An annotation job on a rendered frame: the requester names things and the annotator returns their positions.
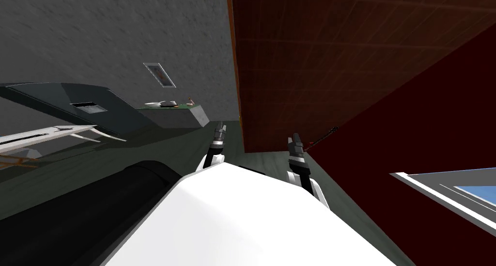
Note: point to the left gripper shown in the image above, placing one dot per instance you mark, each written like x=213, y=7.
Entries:
x=219, y=134

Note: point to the white framed window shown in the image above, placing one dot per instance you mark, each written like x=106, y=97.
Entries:
x=457, y=196

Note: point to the grey cabinet with items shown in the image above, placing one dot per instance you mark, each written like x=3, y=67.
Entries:
x=178, y=115

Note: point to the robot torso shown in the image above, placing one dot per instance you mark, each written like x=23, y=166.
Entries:
x=248, y=219

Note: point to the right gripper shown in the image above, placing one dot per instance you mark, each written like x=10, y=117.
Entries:
x=296, y=146

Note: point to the framed wall picture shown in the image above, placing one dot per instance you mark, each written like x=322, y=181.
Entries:
x=159, y=75

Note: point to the brown wooden door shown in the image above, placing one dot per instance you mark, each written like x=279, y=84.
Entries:
x=329, y=64

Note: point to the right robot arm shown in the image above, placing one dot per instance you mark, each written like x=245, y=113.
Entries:
x=304, y=175

